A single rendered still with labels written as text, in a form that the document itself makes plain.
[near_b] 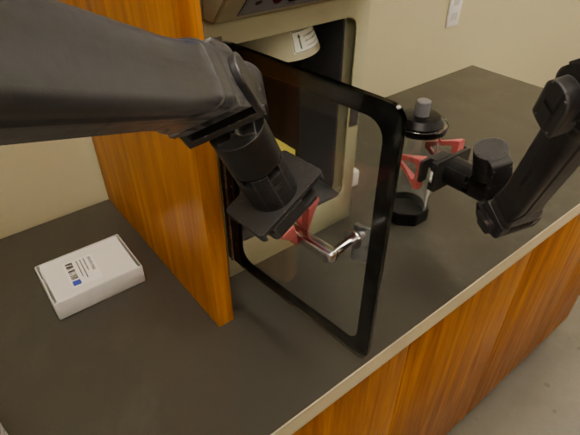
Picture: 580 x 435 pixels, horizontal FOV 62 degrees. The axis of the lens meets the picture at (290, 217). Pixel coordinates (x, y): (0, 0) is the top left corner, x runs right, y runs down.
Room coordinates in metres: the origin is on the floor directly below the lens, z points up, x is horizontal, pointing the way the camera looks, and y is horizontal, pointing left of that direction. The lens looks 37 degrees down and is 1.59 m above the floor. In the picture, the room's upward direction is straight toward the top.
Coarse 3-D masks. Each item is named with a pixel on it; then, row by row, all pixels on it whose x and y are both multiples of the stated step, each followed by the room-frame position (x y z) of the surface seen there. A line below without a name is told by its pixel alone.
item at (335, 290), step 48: (240, 48) 0.61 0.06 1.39; (288, 96) 0.55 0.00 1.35; (336, 96) 0.49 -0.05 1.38; (288, 144) 0.55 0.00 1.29; (336, 144) 0.49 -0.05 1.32; (384, 144) 0.44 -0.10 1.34; (240, 192) 0.63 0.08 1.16; (336, 192) 0.49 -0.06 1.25; (384, 192) 0.44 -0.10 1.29; (240, 240) 0.63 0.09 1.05; (336, 240) 0.48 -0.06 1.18; (384, 240) 0.43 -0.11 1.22; (288, 288) 0.55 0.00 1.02; (336, 288) 0.48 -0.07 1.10; (336, 336) 0.47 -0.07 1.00
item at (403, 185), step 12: (444, 120) 0.87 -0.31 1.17; (408, 132) 0.82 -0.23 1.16; (420, 132) 0.82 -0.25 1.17; (432, 132) 0.82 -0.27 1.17; (408, 144) 0.83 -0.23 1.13; (420, 144) 0.82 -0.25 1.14; (432, 144) 0.82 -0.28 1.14; (408, 180) 0.82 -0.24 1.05; (396, 192) 0.83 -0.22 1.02; (408, 192) 0.82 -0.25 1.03; (420, 192) 0.82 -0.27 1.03; (396, 204) 0.83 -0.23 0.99; (408, 204) 0.82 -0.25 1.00; (420, 204) 0.82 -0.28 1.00
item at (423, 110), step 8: (416, 104) 0.86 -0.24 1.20; (424, 104) 0.85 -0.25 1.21; (408, 112) 0.88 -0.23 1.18; (416, 112) 0.86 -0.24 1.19; (424, 112) 0.85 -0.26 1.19; (432, 112) 0.88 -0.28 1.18; (408, 120) 0.84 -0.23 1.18; (416, 120) 0.84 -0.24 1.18; (424, 120) 0.84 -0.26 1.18; (432, 120) 0.84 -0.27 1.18; (440, 120) 0.85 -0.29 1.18; (408, 128) 0.83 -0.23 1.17; (416, 128) 0.83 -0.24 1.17; (424, 128) 0.82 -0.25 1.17; (432, 128) 0.83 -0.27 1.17; (440, 128) 0.83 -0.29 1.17
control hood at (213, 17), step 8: (208, 0) 0.64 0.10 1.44; (216, 0) 0.63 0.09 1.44; (224, 0) 0.62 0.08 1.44; (232, 0) 0.62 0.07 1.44; (240, 0) 0.63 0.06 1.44; (320, 0) 0.75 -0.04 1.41; (328, 0) 0.77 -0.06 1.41; (208, 8) 0.65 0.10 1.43; (216, 8) 0.63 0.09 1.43; (224, 8) 0.62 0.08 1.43; (232, 8) 0.63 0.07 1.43; (240, 8) 0.64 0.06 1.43; (280, 8) 0.70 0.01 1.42; (288, 8) 0.71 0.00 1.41; (208, 16) 0.65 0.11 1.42; (216, 16) 0.64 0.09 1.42; (224, 16) 0.64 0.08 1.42; (232, 16) 0.65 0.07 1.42; (240, 16) 0.66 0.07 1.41; (248, 16) 0.68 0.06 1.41
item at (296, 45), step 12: (276, 36) 0.78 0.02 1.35; (288, 36) 0.79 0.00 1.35; (300, 36) 0.80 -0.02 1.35; (312, 36) 0.82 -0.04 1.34; (252, 48) 0.77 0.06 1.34; (264, 48) 0.77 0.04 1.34; (276, 48) 0.77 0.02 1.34; (288, 48) 0.78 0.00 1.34; (300, 48) 0.79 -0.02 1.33; (312, 48) 0.81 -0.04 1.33; (288, 60) 0.77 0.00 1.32
